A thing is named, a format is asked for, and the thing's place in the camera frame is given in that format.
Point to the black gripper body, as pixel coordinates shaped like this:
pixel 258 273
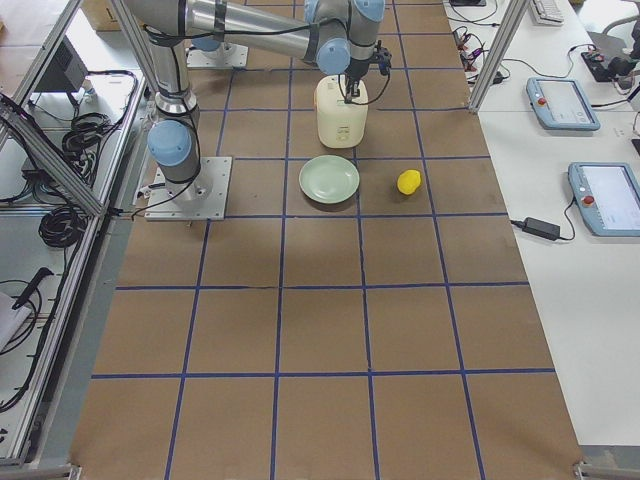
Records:
pixel 357 67

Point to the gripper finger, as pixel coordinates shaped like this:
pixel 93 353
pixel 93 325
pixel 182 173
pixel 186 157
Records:
pixel 352 96

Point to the cream rice cooker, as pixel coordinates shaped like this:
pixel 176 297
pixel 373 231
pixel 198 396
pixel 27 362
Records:
pixel 339 125

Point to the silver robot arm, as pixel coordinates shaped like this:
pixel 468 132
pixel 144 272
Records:
pixel 340 38

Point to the green plate near arm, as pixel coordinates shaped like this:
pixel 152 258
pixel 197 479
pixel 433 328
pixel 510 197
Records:
pixel 329 179

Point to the yellow lemon toy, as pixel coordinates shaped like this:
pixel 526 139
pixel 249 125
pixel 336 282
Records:
pixel 409 181

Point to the white keyboard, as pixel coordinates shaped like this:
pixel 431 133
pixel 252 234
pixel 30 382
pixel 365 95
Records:
pixel 546 12

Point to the far teach pendant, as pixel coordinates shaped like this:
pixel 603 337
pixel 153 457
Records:
pixel 561 104

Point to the teach pendant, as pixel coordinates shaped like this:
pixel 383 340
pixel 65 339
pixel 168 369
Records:
pixel 607 195
pixel 561 104

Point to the black power adapter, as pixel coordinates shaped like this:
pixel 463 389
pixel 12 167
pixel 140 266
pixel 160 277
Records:
pixel 542 229

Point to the near teach pendant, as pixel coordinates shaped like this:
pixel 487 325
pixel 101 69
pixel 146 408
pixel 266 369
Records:
pixel 607 195

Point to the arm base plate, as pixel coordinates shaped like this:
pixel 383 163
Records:
pixel 216 56
pixel 204 199

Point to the aluminium frame post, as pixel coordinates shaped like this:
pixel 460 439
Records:
pixel 501 42

